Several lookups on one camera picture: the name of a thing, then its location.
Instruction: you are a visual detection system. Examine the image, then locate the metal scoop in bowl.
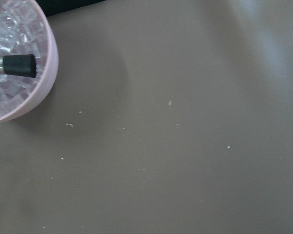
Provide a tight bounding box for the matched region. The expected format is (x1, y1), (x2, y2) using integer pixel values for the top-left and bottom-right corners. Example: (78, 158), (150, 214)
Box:
(0, 54), (37, 78)

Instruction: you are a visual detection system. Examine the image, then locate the pink bowl with ice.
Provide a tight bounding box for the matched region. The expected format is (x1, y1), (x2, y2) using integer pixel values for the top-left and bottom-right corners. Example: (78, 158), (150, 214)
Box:
(0, 0), (59, 123)

